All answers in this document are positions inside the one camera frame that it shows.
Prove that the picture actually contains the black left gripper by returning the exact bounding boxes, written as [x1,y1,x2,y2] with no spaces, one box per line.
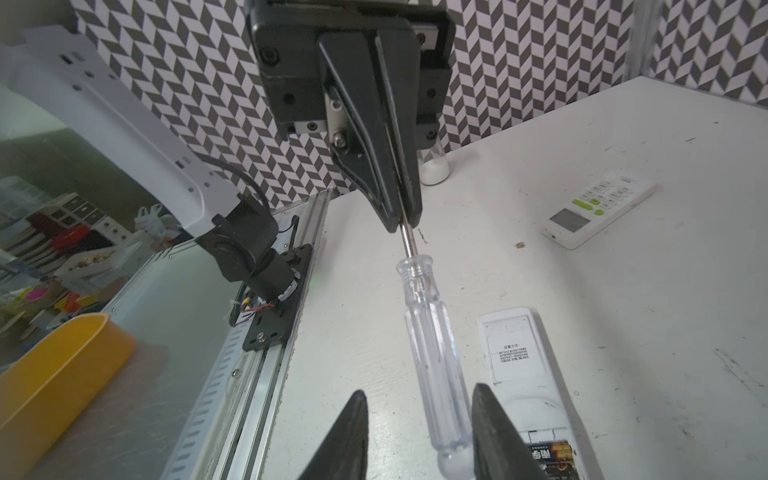
[245,1,456,233]

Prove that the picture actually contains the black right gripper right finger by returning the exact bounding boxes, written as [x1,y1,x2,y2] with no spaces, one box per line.
[471,383,547,480]

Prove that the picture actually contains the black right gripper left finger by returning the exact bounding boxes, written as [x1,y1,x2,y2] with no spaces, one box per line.
[299,390,369,480]

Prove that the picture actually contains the clear handle screwdriver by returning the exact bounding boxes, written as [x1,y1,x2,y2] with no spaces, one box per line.
[397,222,474,479]

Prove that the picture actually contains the gold black AAA battery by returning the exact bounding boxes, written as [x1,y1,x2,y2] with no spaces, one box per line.
[528,440,580,480]

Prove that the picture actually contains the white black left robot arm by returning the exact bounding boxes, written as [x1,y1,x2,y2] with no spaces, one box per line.
[1,1,456,303]

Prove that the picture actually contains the white remote green buttons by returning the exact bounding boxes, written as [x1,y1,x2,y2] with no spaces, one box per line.
[539,170,658,250]

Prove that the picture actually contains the clear glass jar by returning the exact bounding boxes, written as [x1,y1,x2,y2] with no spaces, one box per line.
[418,139,451,186]

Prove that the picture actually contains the yellow plastic bin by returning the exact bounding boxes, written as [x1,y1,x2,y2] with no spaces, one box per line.
[1,313,136,479]

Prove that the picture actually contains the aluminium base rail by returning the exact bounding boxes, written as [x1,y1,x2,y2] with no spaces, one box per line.
[161,190,337,479]

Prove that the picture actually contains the aluminium corner post right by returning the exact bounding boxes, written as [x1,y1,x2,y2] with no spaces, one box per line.
[624,0,663,81]

